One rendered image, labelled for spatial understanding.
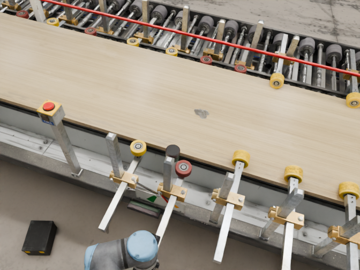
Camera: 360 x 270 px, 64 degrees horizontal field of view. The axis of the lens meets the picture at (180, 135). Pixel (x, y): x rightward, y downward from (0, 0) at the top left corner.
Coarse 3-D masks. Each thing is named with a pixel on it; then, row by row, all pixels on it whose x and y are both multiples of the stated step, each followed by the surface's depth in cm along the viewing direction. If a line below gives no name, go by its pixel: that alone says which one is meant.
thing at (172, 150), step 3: (168, 147) 120; (171, 147) 120; (174, 147) 120; (177, 147) 120; (168, 150) 119; (171, 150) 119; (174, 150) 119; (177, 150) 120; (168, 153) 118; (171, 153) 118; (174, 153) 118; (177, 153) 119; (174, 162) 122
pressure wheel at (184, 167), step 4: (184, 160) 141; (176, 164) 139; (180, 164) 140; (184, 164) 140; (188, 164) 140; (176, 168) 138; (180, 168) 139; (184, 168) 138; (188, 168) 139; (176, 172) 139; (180, 172) 137; (184, 172) 137; (188, 172) 137; (180, 176) 139; (184, 176) 138
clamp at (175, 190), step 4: (160, 184) 137; (172, 184) 137; (160, 188) 136; (172, 188) 136; (176, 188) 136; (180, 188) 136; (184, 188) 136; (164, 192) 135; (168, 192) 134; (172, 192) 134; (176, 192) 134; (180, 192) 135; (164, 196) 138; (168, 196) 137; (176, 196) 134; (180, 196) 133; (184, 196) 134; (180, 200) 136
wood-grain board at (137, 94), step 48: (0, 48) 186; (48, 48) 189; (96, 48) 192; (0, 96) 161; (48, 96) 163; (96, 96) 165; (144, 96) 167; (192, 96) 169; (240, 96) 171; (288, 96) 174; (192, 144) 148; (240, 144) 150; (288, 144) 152; (336, 144) 153; (336, 192) 136
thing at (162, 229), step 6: (180, 180) 140; (180, 186) 138; (174, 198) 134; (168, 204) 132; (174, 204) 132; (168, 210) 130; (168, 216) 128; (162, 222) 126; (162, 228) 125; (156, 234) 123; (162, 234) 123
